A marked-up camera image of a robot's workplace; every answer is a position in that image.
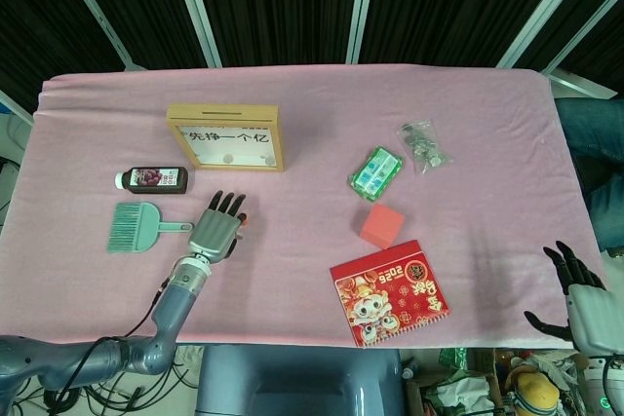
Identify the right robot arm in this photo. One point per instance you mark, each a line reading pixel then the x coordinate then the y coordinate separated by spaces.
pixel 597 382

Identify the teal plastic brush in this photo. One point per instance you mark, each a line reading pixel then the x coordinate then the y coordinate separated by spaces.
pixel 131 228

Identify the dark juice bottle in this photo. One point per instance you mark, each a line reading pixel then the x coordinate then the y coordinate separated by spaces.
pixel 156 179

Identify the clear bag of coins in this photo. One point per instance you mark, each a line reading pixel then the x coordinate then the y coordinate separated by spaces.
pixel 424 148

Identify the wooden framed money box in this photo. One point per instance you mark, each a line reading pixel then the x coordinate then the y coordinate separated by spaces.
pixel 224 116

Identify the person leg blue jeans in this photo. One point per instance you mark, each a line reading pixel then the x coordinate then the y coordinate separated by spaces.
pixel 595 143

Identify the salmon red cube block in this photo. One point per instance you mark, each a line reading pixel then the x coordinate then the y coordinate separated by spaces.
pixel 382 226

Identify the red 2026 spiral calendar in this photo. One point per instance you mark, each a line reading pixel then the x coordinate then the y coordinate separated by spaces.
pixel 390 294

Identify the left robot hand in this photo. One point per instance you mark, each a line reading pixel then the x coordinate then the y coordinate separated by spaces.
pixel 214 236

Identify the pink table cloth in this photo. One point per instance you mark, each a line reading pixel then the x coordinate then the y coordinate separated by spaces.
pixel 302 240

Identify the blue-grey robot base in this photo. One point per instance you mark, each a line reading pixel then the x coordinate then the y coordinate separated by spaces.
pixel 292 382

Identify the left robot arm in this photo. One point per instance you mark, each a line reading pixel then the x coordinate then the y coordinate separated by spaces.
pixel 170 304

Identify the green tissue pack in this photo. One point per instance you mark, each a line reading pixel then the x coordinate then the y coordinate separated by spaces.
pixel 375 173

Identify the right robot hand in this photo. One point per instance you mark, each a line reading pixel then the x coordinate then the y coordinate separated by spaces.
pixel 592 311

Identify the yellow toy figure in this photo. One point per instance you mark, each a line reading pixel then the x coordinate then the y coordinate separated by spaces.
pixel 534 389

